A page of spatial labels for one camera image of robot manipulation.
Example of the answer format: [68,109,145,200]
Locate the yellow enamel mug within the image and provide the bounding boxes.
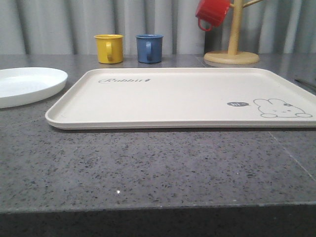
[94,34,123,64]

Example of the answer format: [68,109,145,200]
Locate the white round plate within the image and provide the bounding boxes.
[0,67,68,109]

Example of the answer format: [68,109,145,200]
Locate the red enamel mug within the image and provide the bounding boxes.
[196,0,231,32]

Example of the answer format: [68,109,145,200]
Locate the wooden mug tree stand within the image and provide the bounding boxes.
[204,0,261,65]

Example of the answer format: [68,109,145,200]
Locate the blue enamel mug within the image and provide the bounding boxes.
[136,34,163,64]

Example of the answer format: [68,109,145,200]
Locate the cream rabbit serving tray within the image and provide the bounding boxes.
[45,68,316,130]

